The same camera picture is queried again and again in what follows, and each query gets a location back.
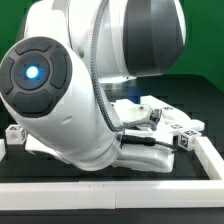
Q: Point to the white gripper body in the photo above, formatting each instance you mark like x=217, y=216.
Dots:
x=146, y=151

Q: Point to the white chair seat block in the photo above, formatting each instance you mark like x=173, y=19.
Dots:
x=33, y=145

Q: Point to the white right fence bar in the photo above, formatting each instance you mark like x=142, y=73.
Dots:
x=210, y=159

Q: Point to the white fence bar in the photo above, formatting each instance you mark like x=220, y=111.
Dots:
x=111, y=195
x=210, y=159

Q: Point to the small white cube block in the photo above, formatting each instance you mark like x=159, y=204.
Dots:
x=15, y=135

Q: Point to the white front fence bar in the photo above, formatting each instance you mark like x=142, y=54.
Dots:
x=111, y=195

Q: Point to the white fence piece left edge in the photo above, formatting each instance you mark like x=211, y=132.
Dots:
x=2, y=149

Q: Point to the white chair back frame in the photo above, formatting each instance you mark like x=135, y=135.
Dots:
x=172, y=119

